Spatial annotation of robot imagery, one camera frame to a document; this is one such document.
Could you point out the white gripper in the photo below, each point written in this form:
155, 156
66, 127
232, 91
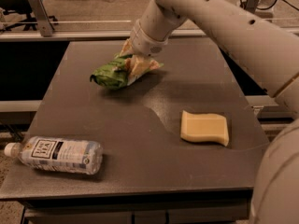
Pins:
145, 44

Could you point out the green rice chip bag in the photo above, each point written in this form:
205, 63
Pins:
115, 75

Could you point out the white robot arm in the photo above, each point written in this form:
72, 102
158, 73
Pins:
271, 56

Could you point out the clear plastic water bottle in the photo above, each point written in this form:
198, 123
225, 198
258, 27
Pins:
58, 154

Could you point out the yellow sponge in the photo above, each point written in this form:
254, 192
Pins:
199, 128

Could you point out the black office chair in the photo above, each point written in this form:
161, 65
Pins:
21, 7

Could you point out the left metal bracket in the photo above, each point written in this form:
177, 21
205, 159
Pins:
42, 18

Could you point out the metal bracket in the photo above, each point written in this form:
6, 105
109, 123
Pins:
251, 5
42, 18

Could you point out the right metal bracket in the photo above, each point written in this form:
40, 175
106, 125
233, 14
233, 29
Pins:
251, 5

